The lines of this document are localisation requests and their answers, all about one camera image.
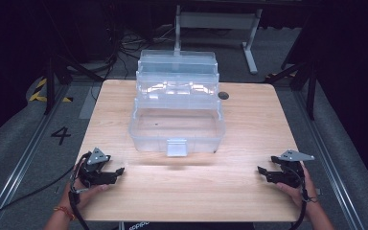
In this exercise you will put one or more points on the person's left hand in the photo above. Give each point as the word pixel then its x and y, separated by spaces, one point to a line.
pixel 86 195

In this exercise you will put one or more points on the clear plastic storage box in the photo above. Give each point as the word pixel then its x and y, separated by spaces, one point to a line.
pixel 176 127

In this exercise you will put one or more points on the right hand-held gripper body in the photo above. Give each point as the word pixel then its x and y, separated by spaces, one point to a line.
pixel 289 174

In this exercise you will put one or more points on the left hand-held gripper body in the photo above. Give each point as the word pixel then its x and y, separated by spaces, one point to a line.
pixel 94 174

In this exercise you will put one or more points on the metal floor rail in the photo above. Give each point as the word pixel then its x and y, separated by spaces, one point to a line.
pixel 329 159
pixel 28 153

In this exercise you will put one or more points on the white metal desk frame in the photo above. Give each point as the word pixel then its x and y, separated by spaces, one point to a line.
pixel 252 38

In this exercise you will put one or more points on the black tripod stand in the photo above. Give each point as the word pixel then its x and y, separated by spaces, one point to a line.
pixel 303 76
pixel 57 73

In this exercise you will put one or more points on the person's dark printed clothing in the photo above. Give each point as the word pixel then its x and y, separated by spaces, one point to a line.
pixel 179 226

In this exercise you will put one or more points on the dark round table grommet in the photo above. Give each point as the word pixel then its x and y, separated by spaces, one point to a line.
pixel 223 95

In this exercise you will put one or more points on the person's right hand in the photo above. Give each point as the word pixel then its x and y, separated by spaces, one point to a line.
pixel 300 195

